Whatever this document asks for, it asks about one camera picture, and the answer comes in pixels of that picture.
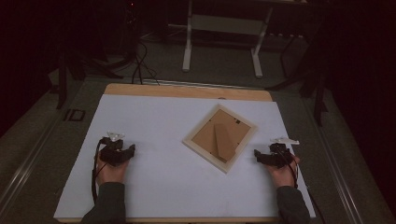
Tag person's right hand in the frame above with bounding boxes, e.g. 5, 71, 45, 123
266, 155, 301, 189

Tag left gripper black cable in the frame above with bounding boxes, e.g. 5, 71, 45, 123
91, 138, 108, 204

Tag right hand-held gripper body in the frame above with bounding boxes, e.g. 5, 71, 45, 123
267, 136, 301, 169

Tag white table mat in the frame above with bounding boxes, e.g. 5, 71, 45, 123
53, 93, 317, 219

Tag black floor cables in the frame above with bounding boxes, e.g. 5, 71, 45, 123
130, 40, 161, 87

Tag black metal stand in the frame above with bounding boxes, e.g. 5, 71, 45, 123
55, 46, 125, 110
267, 31, 330, 127

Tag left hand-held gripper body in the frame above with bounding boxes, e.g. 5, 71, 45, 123
98, 131, 125, 167

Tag metal floor rail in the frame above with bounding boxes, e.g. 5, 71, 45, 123
0, 118, 60, 213
303, 96, 365, 224

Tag white metal stand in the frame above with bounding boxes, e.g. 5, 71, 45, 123
181, 0, 275, 78

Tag black floor socket plate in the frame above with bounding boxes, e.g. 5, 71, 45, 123
64, 108, 87, 122

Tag metal floor strip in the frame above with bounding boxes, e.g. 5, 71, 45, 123
141, 78, 265, 91

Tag wooden photo frame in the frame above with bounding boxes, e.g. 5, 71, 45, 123
181, 103, 260, 175

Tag person's left hand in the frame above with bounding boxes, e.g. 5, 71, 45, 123
94, 155, 129, 186

